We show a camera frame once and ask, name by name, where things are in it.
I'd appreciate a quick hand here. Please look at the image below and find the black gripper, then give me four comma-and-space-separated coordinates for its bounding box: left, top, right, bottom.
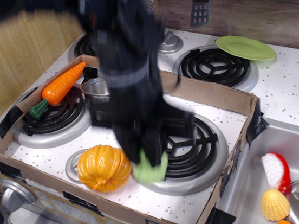
76, 0, 168, 167

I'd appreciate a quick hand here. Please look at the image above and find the light green toy broccoli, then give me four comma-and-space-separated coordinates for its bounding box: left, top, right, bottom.
132, 149, 168, 184

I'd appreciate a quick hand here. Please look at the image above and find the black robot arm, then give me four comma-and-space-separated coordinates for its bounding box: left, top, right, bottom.
0, 0, 167, 166

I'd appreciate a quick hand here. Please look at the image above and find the stainless steel pot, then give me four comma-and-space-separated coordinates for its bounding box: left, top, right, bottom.
80, 78, 112, 127

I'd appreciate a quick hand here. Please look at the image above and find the orange toy pumpkin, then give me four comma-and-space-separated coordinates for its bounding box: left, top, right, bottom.
77, 145, 132, 193

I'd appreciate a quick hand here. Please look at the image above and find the front right black burner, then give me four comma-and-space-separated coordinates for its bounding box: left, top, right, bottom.
142, 114, 229, 196

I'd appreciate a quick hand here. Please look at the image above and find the black burner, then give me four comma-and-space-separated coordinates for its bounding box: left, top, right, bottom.
12, 84, 91, 149
172, 44, 259, 92
68, 33, 96, 61
142, 114, 229, 196

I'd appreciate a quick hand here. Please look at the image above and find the front left black burner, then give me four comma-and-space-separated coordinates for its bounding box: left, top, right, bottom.
12, 84, 91, 149

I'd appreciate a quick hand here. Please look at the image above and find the grey front stove disc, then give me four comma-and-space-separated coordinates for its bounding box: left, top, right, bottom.
65, 149, 87, 184

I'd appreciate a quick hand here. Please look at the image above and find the brown cardboard fence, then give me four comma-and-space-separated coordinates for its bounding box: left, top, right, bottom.
0, 32, 282, 224

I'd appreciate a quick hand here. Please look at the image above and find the grey back stove knob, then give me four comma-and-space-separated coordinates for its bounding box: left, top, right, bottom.
158, 31, 184, 54

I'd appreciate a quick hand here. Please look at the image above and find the orange toy carrot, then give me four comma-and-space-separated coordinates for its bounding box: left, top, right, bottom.
28, 62, 86, 120

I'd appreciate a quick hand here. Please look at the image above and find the back right black burner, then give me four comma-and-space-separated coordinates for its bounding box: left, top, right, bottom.
172, 44, 259, 92

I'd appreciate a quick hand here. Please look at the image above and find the back left black burner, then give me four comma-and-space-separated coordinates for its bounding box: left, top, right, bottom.
68, 33, 96, 61

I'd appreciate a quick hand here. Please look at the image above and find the hanging metal strainer ladle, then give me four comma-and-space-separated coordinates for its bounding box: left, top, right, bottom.
142, 0, 158, 14

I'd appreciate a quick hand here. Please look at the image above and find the green plastic plate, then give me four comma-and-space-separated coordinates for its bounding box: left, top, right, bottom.
215, 35, 276, 61

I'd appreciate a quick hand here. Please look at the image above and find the red white toy radish slice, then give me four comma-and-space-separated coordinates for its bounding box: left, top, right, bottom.
261, 152, 291, 193

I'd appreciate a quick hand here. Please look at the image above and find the hanging metal slotted spatula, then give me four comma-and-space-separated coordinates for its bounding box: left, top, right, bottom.
190, 0, 210, 28

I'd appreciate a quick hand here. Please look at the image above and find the grey front left knob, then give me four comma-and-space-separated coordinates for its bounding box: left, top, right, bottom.
1, 179, 36, 213

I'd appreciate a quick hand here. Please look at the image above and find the yellow toy corn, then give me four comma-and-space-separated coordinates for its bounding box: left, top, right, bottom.
260, 189, 290, 221

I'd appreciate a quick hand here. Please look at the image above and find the silver toy sink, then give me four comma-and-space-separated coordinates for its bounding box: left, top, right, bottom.
218, 119, 299, 224

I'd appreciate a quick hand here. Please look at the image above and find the small orange toy piece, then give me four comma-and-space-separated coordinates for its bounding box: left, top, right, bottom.
278, 220, 291, 224

